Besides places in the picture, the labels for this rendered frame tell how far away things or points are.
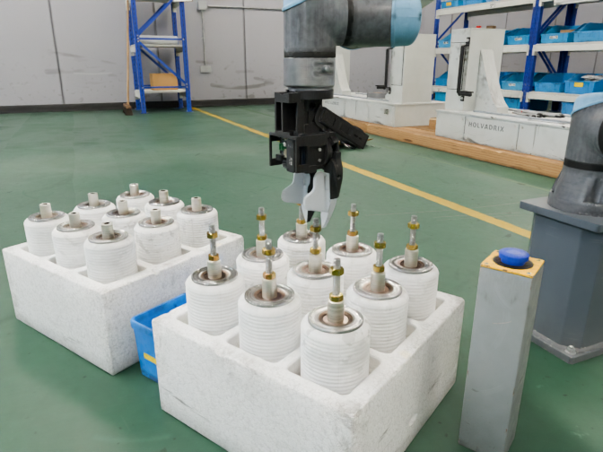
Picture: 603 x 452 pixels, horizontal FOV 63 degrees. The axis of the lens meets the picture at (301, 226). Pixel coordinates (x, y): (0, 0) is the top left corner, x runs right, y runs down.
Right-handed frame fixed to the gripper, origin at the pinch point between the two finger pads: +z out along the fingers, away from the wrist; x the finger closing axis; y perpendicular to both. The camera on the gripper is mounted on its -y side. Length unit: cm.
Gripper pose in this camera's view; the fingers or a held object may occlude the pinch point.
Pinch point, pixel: (318, 215)
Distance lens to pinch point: 79.6
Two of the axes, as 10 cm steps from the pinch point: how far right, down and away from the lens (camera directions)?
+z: 0.0, 9.5, 3.2
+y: -7.9, 1.9, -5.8
